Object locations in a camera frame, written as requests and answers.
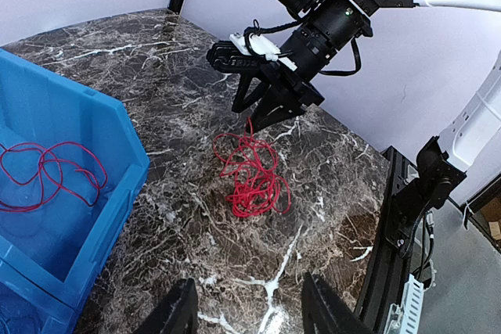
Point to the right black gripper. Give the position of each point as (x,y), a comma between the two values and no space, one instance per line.
(280,95)

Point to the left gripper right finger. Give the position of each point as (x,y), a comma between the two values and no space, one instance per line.
(323,311)

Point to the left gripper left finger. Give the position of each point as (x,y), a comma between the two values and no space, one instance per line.
(176,312)

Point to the blue three-compartment plastic bin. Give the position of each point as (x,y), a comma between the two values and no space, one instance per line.
(71,168)

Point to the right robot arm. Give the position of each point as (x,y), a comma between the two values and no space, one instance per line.
(321,28)

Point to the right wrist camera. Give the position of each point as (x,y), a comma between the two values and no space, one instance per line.
(233,57)

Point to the black front rail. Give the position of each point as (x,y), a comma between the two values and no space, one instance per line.
(387,272)

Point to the white slotted cable duct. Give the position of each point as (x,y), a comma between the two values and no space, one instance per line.
(404,318)

